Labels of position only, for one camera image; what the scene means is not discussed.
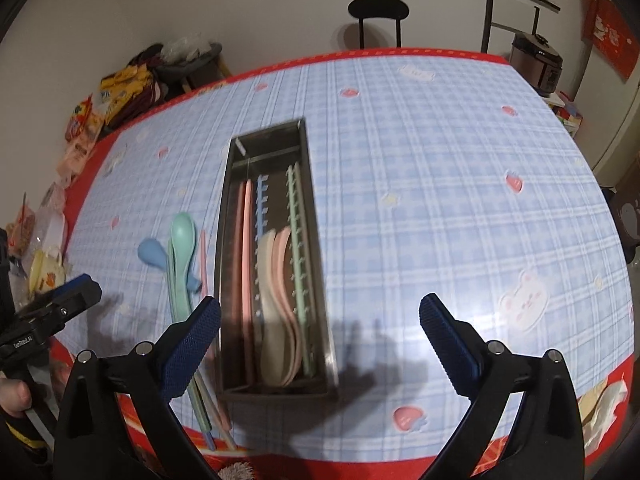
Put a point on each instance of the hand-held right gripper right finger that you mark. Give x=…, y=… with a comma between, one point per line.
x=447, y=345

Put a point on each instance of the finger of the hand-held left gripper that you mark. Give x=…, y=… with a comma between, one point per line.
x=75, y=305
x=72, y=284

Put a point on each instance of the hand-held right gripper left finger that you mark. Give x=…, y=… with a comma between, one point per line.
x=192, y=345

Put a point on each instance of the beige spoon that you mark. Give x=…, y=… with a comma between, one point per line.
x=272, y=340

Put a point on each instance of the blue spoon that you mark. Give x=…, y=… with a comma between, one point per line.
x=150, y=252

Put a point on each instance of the pink chopstick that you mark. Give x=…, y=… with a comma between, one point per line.
x=248, y=260

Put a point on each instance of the green spoon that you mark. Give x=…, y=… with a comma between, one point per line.
x=182, y=232

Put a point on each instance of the green fork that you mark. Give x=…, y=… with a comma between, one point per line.
x=307, y=340

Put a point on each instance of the pink spoon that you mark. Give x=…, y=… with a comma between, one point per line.
x=284, y=250

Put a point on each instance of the blue chopstick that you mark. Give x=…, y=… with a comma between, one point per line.
x=259, y=200
x=209, y=441

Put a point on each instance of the stainless steel utensil tray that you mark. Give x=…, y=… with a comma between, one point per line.
x=270, y=137

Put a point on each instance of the person's left hand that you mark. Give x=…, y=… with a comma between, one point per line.
x=14, y=397

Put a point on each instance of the plastic bagged snacks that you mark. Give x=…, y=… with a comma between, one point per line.
x=45, y=265

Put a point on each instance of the blue plaid tablecloth red border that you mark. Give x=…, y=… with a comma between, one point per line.
x=425, y=185

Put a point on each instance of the pile of snack packets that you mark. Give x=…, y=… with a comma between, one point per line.
x=120, y=90

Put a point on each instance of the grey basin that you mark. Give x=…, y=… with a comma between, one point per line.
x=190, y=67

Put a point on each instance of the colourful cardboard box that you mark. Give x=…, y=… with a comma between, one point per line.
x=565, y=112

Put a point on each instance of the rice cooker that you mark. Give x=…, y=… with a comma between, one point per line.
x=537, y=62

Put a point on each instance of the black round stool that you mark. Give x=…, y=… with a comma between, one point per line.
x=378, y=10

